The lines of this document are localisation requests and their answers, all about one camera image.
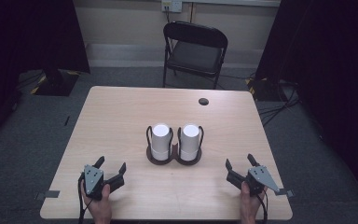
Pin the person's right hand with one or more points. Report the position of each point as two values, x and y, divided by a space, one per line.
249 207

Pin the person's left hand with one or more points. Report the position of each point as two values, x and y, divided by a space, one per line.
99 208

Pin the white wall socket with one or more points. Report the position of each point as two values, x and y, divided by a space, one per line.
171 5

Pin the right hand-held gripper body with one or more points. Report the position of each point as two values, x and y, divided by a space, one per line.
261 178

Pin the dark curtain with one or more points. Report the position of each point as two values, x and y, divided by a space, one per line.
329 62
28 37

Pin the black stand base plate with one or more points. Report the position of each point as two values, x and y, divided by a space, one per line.
264 89
57 83

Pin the stack of white paper cups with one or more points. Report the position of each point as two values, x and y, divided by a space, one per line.
190 141
160 141

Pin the grey tape strip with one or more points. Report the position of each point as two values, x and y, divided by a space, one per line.
286 193
48 195

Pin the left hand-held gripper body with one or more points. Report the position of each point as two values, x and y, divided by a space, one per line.
92 182

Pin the black folding chair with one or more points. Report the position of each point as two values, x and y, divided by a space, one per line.
195 56

